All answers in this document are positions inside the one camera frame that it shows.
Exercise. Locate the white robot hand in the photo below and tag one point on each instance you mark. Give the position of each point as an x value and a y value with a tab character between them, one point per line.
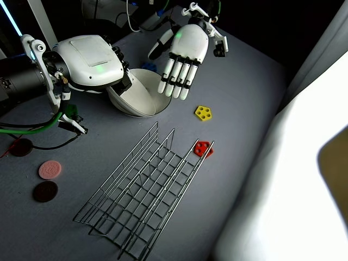
89	59
190	43

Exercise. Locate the tan rounded board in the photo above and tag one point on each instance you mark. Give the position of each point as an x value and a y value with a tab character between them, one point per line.
334	174

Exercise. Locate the grey table cloth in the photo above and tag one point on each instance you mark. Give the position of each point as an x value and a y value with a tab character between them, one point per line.
231	95

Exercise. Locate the glowing light strip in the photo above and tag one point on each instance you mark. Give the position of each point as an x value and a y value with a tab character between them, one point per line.
11	19

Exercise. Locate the green pentagon block with holes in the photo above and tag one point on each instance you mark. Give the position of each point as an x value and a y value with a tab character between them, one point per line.
72	110

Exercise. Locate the pink round disc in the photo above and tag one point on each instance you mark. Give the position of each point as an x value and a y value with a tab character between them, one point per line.
49	170

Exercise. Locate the red pentagon block with holes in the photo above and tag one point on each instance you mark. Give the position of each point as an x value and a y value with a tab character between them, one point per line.
202	147

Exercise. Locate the white frame post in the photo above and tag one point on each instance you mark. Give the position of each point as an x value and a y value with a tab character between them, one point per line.
43	24

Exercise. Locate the dark brown round disc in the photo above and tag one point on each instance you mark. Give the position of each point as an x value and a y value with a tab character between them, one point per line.
21	148
44	191

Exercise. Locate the yellow pentagon block with holes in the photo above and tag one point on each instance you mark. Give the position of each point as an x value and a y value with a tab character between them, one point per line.
204	112

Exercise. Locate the blue pentagon block with holes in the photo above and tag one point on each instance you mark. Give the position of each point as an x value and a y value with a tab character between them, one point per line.
148	66

